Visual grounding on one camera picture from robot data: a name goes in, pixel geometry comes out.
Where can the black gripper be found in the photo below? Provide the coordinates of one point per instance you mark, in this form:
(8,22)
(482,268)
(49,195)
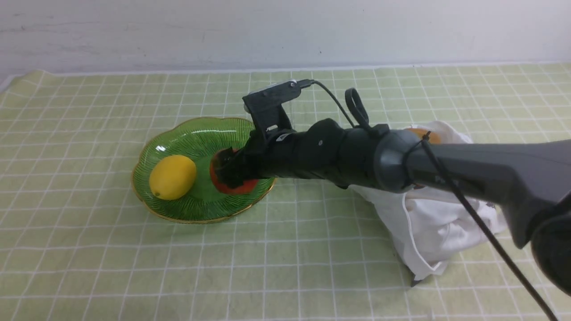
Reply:
(277,157)

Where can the red apple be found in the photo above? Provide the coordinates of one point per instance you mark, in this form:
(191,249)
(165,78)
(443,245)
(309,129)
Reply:
(245,189)

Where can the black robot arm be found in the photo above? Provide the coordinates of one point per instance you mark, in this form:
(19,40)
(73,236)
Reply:
(522,187)

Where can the white cloth bag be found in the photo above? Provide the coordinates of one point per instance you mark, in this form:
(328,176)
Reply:
(427,226)

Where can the green glass plate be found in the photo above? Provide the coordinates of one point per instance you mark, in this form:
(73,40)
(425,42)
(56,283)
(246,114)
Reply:
(198,139)

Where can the yellow lemon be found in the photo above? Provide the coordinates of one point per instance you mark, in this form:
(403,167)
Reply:
(172,177)

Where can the green checkered tablecloth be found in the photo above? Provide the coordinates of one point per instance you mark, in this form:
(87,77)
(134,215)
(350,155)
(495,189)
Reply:
(77,244)

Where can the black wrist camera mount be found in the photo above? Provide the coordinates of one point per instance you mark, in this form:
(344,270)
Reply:
(265,106)

